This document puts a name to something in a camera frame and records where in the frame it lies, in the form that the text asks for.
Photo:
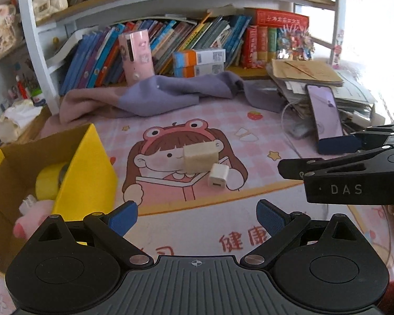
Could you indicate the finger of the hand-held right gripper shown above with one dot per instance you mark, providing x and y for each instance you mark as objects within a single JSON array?
[
  {"x": 298, "y": 167},
  {"x": 338, "y": 144}
]

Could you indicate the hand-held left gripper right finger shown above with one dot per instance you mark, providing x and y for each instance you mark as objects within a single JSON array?
[{"x": 271, "y": 218}]

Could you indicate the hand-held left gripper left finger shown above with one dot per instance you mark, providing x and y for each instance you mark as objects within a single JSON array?
[{"x": 123, "y": 218}]

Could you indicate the yellow cardboard box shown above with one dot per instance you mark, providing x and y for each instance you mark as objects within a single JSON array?
[{"x": 85, "y": 177}]

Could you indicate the small white charger cube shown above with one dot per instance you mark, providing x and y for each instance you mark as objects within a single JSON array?
[{"x": 218, "y": 177}]

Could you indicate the yellow tape roll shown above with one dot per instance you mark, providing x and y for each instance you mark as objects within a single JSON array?
[{"x": 47, "y": 182}]

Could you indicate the pink pig plush toy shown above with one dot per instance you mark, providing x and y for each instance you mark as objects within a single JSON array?
[{"x": 36, "y": 215}]

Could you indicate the beige rectangular block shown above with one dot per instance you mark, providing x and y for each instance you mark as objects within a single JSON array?
[{"x": 200, "y": 157}]

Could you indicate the dark blue labelled bottle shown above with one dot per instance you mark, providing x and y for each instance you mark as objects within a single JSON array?
[{"x": 27, "y": 205}]

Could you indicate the assorted stationery items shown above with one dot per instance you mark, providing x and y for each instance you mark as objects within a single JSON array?
[{"x": 28, "y": 87}]

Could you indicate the black smartphone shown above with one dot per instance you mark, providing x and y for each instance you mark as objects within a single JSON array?
[{"x": 325, "y": 111}]

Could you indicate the grey phone stand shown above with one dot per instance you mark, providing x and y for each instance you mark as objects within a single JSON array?
[{"x": 300, "y": 130}]

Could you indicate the stack of papers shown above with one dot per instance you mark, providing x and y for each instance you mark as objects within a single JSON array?
[{"x": 354, "y": 95}]

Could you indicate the pink checked cartoon tablecloth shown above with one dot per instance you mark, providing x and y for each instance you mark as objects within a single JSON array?
[{"x": 190, "y": 210}]

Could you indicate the brown paper envelope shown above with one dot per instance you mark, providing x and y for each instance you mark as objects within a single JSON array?
[{"x": 305, "y": 70}]

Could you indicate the colourful cartoon figure stands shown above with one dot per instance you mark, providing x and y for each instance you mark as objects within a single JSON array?
[{"x": 295, "y": 42}]

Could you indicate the row of thick dictionaries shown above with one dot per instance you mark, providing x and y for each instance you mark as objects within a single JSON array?
[{"x": 259, "y": 46}]

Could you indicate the purple and pink garment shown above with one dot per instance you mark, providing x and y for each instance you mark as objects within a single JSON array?
[{"x": 170, "y": 95}]

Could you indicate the orange blue white carton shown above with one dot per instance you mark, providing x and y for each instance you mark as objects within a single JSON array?
[
  {"x": 200, "y": 71},
  {"x": 200, "y": 56}
]

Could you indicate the red boxed book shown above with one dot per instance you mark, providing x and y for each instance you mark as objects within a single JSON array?
[{"x": 279, "y": 18}]

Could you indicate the cream cloth covered box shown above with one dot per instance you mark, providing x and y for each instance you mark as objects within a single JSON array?
[{"x": 16, "y": 121}]

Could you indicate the pink cylindrical tumbler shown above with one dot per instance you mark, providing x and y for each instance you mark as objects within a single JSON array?
[{"x": 136, "y": 59}]

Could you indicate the row of colourful thin books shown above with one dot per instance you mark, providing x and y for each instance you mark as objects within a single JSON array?
[{"x": 98, "y": 59}]

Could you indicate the white bookshelf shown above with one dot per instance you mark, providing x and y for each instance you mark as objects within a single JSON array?
[{"x": 29, "y": 39}]

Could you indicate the lucky cat figure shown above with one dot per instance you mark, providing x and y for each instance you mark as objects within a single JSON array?
[{"x": 0, "y": 32}]

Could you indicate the white wall plug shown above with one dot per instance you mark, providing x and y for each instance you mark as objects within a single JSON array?
[{"x": 356, "y": 118}]

